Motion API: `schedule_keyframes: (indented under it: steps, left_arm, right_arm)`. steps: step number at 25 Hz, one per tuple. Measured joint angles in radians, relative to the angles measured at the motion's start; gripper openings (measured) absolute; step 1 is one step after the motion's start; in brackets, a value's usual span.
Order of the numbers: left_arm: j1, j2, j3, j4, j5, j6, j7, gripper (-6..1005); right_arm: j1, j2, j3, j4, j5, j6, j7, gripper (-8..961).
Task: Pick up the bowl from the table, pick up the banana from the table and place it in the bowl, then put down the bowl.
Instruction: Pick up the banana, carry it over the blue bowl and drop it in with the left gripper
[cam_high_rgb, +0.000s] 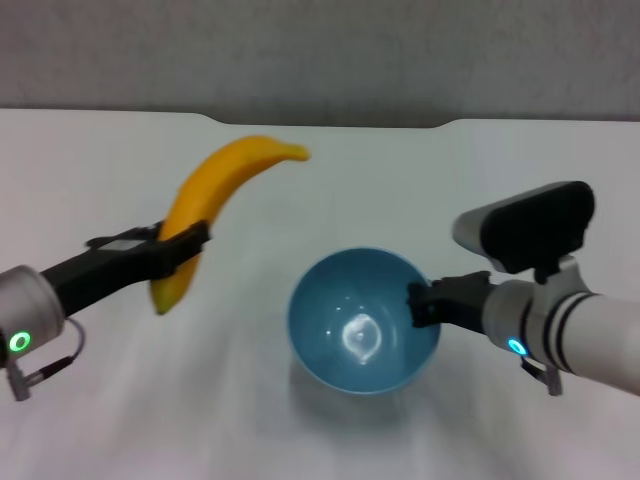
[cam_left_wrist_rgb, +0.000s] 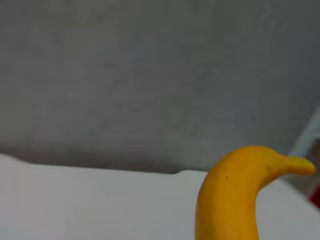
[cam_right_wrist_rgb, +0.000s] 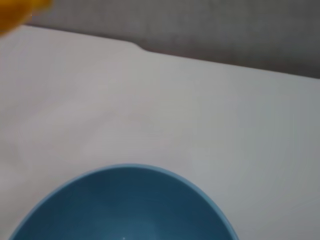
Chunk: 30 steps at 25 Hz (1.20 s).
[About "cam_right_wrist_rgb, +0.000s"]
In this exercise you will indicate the blue bowl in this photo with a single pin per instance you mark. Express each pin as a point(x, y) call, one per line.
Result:
point(125, 205)

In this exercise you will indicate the yellow banana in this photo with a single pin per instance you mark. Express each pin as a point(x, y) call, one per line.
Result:
point(15, 12)

